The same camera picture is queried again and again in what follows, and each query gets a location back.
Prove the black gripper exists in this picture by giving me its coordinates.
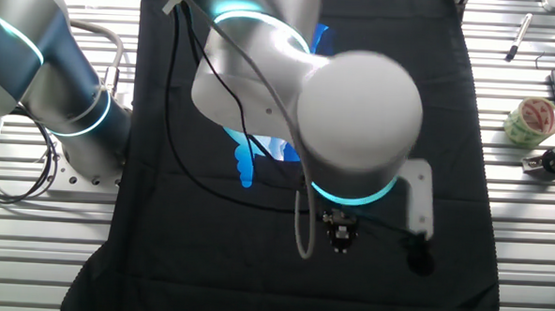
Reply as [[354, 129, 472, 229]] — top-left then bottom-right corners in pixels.
[[320, 208, 361, 255]]

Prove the black cloth with blue print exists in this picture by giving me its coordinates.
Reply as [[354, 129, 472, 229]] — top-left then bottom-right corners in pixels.
[[59, 0, 514, 311]]

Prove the clear packing tape roll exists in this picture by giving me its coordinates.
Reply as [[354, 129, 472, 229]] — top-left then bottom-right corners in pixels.
[[502, 95, 555, 151]]

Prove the silver marker pen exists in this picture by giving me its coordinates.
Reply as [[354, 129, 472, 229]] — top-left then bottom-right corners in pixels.
[[504, 12, 533, 64]]

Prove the grey arm cable loop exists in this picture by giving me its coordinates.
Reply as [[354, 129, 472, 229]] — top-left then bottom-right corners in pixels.
[[150, 0, 327, 261]]

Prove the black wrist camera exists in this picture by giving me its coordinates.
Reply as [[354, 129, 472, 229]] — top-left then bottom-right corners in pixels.
[[401, 230, 439, 278]]

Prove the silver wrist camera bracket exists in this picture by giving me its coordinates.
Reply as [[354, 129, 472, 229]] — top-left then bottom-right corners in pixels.
[[395, 158, 438, 241]]

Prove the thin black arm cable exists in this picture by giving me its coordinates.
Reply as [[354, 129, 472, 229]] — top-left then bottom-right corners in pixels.
[[173, 0, 426, 237]]

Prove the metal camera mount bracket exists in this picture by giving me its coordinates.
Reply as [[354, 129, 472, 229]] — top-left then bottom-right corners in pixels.
[[519, 151, 555, 178]]

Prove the long black arm cable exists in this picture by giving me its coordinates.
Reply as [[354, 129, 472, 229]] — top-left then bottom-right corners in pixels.
[[158, 3, 332, 217]]

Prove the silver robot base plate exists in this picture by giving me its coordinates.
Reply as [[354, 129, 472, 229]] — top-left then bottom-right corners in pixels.
[[45, 140, 124, 197]]

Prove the black cable bundle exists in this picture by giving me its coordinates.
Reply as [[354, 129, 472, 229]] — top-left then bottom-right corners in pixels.
[[0, 110, 63, 208]]

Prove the thick grey robot base cable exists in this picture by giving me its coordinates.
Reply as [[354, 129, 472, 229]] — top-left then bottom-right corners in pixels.
[[64, 18, 128, 98]]

